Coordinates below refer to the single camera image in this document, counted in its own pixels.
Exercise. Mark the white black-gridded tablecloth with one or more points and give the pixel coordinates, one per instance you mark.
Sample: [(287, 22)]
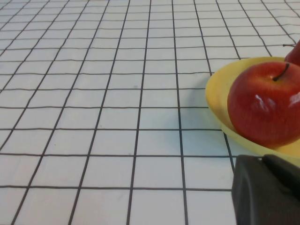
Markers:
[(93, 117)]

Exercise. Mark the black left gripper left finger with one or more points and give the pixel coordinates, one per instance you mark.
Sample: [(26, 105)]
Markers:
[(253, 194)]

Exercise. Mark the yellow plastic plate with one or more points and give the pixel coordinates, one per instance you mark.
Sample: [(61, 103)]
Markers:
[(220, 93)]

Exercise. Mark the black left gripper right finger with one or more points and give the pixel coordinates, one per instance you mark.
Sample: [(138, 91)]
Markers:
[(286, 175)]

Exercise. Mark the red plastic apple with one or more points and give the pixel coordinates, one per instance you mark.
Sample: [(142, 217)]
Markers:
[(295, 56), (257, 112)]

